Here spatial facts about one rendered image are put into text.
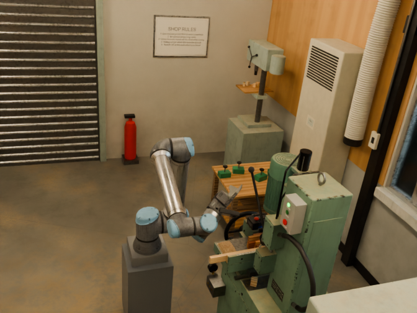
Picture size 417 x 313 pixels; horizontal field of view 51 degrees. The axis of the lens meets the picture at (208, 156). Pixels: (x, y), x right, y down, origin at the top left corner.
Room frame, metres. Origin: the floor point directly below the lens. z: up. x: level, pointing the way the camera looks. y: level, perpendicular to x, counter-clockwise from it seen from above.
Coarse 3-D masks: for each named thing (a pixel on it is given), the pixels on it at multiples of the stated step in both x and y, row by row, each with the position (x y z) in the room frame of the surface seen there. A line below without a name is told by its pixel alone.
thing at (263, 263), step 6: (258, 252) 1.80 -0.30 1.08; (264, 252) 1.80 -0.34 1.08; (258, 258) 1.79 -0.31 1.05; (264, 258) 1.77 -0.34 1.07; (270, 258) 1.78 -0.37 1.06; (258, 264) 1.78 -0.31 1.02; (264, 264) 1.77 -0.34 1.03; (270, 264) 1.79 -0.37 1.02; (258, 270) 1.77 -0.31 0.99; (264, 270) 1.78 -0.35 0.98; (270, 270) 1.79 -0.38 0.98
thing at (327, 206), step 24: (288, 192) 1.81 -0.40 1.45; (312, 192) 1.70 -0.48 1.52; (336, 192) 1.72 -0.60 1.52; (312, 216) 1.64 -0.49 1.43; (336, 216) 1.69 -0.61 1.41; (288, 240) 1.74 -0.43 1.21; (312, 240) 1.65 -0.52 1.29; (336, 240) 1.71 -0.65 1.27; (288, 264) 1.70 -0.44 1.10; (312, 264) 1.66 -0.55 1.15; (288, 288) 1.67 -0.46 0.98; (288, 312) 1.64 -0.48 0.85
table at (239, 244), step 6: (240, 234) 2.23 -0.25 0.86; (228, 240) 2.11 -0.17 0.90; (234, 240) 2.11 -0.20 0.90; (240, 240) 2.12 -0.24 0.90; (246, 240) 2.13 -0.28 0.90; (216, 246) 2.05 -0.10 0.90; (234, 246) 2.06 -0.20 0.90; (240, 246) 2.07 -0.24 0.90; (246, 246) 2.07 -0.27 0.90; (216, 252) 2.04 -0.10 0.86; (222, 264) 1.95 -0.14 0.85; (234, 264) 1.90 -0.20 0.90; (240, 264) 1.92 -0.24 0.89; (246, 264) 1.93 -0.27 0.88; (252, 264) 1.95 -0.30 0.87; (228, 270) 1.89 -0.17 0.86; (234, 270) 1.91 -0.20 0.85; (240, 270) 1.92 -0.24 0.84
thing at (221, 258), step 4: (252, 248) 2.00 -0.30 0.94; (232, 252) 1.95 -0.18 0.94; (236, 252) 1.96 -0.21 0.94; (212, 256) 1.90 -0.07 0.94; (216, 256) 1.90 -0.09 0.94; (220, 256) 1.91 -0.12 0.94; (224, 256) 1.92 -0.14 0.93; (212, 260) 1.89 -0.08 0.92; (216, 260) 1.90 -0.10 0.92; (220, 260) 1.91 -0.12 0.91; (224, 260) 1.92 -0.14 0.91
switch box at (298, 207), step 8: (288, 200) 1.70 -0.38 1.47; (296, 200) 1.69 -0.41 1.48; (296, 208) 1.64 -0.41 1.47; (304, 208) 1.66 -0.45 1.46; (296, 216) 1.64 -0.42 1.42; (304, 216) 1.66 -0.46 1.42; (288, 224) 1.66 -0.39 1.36; (296, 224) 1.65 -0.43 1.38; (288, 232) 1.65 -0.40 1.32; (296, 232) 1.65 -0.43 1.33
